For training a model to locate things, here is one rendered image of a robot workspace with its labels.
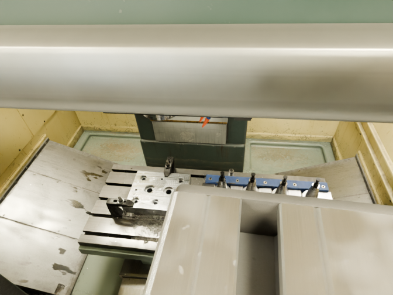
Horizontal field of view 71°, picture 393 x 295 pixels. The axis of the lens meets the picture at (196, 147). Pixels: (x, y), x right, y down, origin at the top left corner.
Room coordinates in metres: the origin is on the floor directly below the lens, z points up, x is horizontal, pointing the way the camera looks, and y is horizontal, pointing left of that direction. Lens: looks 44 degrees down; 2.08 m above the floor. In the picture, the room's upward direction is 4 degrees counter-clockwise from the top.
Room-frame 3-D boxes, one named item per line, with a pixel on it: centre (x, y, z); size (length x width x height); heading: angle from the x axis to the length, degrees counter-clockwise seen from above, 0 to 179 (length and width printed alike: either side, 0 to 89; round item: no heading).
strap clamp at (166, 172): (1.00, 0.16, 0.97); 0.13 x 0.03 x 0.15; 169
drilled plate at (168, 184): (0.86, 0.20, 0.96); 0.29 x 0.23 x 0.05; 79
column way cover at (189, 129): (1.30, 0.04, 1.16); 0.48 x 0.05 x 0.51; 79
